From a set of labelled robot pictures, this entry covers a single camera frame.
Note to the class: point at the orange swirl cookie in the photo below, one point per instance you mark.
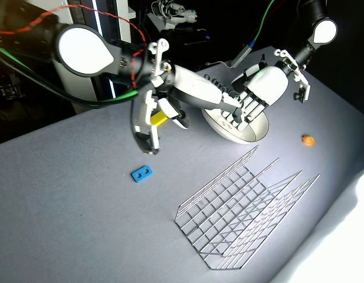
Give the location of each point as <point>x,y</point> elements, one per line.
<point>308,141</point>

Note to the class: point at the blue block with two holes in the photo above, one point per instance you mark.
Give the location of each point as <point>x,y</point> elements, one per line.
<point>142,174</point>

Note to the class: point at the silver adapter with blue plug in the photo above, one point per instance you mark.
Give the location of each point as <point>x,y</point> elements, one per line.
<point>242,56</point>

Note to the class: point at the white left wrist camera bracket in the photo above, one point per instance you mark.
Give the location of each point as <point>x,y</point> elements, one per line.
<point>306,90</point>

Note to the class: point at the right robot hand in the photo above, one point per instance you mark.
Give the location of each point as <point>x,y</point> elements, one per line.
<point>196,88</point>

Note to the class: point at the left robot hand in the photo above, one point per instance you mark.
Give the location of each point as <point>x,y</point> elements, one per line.
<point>270,82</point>

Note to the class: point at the yellow block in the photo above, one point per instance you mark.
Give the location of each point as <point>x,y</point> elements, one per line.
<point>158,118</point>

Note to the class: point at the black electronics box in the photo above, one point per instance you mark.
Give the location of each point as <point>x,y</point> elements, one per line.
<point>189,36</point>

